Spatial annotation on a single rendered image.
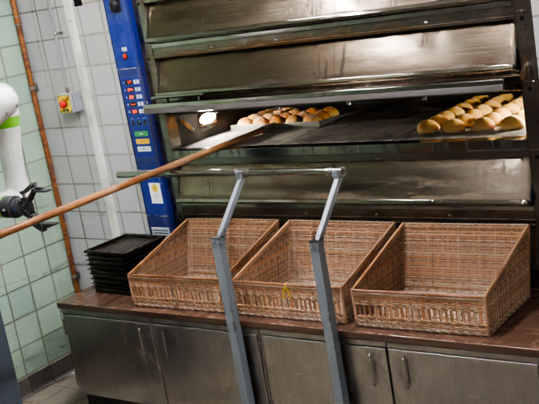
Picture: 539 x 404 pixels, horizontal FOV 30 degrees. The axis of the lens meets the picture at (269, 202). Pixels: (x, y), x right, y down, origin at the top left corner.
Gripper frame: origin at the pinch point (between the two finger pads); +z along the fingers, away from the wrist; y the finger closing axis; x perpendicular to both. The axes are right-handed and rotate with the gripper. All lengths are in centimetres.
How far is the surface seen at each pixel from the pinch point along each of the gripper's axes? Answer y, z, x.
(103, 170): 10, -73, -98
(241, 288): 50, 46, -51
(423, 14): -49, 119, -100
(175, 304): 60, 6, -50
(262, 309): 59, 55, -51
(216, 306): 59, 30, -51
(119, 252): 41, -33, -60
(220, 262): 35, 47, -40
